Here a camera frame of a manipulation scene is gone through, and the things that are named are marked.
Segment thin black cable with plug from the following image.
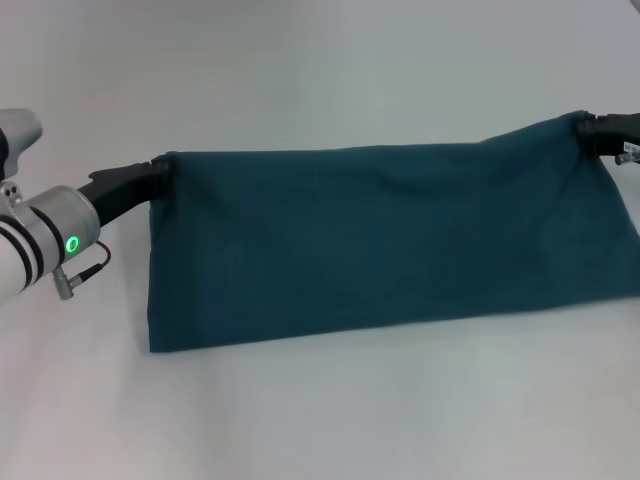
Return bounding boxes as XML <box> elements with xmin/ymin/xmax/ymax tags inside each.
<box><xmin>53</xmin><ymin>240</ymin><xmax>111</xmax><ymax>301</ymax></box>

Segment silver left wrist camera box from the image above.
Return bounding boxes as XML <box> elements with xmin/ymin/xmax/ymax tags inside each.
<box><xmin>0</xmin><ymin>107</ymin><xmax>44</xmax><ymax>182</ymax></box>

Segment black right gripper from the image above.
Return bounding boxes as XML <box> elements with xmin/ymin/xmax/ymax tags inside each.
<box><xmin>572</xmin><ymin>110</ymin><xmax>640</xmax><ymax>165</ymax></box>

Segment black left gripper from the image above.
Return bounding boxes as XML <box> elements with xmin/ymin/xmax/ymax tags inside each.
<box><xmin>75</xmin><ymin>154</ymin><xmax>178</xmax><ymax>227</ymax></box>

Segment blue-green t-shirt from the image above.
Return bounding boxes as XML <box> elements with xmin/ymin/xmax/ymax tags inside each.
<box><xmin>145</xmin><ymin>110</ymin><xmax>640</xmax><ymax>355</ymax></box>

